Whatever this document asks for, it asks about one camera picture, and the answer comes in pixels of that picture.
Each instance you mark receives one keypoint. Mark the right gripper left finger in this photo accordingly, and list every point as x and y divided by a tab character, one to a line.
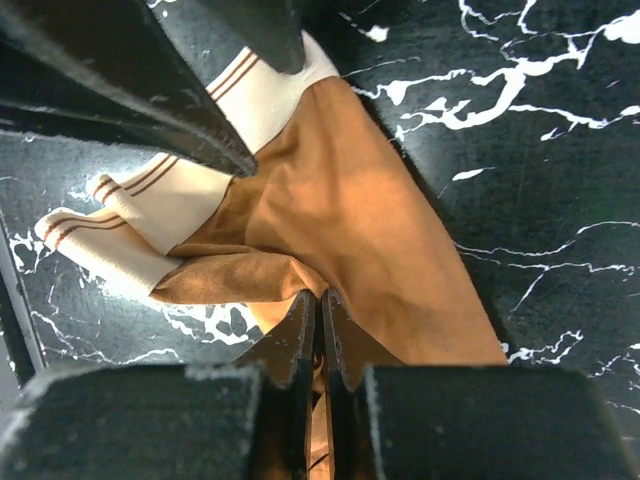
286	352

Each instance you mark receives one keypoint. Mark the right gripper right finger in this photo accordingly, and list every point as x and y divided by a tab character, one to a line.
348	345

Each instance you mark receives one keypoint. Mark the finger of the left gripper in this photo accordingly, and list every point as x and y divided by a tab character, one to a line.
105	71
270	28

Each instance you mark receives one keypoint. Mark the brown boxer underwear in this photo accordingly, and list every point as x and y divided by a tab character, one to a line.
331	206

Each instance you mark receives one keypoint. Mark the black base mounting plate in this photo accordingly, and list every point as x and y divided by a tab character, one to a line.
25	357

